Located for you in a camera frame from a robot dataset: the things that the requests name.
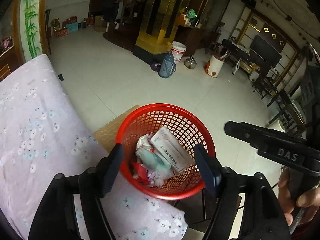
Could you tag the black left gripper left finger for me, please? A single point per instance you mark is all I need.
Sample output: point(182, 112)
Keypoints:
point(55, 217)

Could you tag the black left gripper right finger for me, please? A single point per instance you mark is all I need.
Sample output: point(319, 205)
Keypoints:
point(262, 217)

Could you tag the long white cardboard box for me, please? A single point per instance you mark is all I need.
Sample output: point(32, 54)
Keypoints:
point(169, 147)

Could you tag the dark red snack wrapper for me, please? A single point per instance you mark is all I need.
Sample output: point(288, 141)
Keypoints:
point(140, 174)

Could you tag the teal tissue pack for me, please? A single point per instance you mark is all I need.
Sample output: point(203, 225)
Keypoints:
point(154, 163)

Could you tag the red and white package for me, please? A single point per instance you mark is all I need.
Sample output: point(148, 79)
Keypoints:
point(144, 142)

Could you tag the red mesh trash basket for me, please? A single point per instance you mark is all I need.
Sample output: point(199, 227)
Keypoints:
point(185, 127)

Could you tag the person's right hand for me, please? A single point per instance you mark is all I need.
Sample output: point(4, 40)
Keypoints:
point(308, 200)

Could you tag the purple floral bed sheet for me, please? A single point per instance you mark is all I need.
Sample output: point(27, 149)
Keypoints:
point(42, 135)

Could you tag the cardboard sheet on floor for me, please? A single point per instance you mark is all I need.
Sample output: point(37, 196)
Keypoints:
point(106, 135)

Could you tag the black television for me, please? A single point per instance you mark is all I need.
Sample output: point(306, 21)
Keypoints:
point(261, 50)

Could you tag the white orange appliance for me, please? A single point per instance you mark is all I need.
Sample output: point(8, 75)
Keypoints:
point(213, 66)

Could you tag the metal kettle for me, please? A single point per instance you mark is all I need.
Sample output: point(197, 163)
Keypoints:
point(190, 62)

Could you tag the blue grey thermos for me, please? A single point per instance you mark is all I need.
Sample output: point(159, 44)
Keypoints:
point(168, 66)

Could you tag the white plastic bucket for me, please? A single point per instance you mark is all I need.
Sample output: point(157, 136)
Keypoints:
point(178, 49)

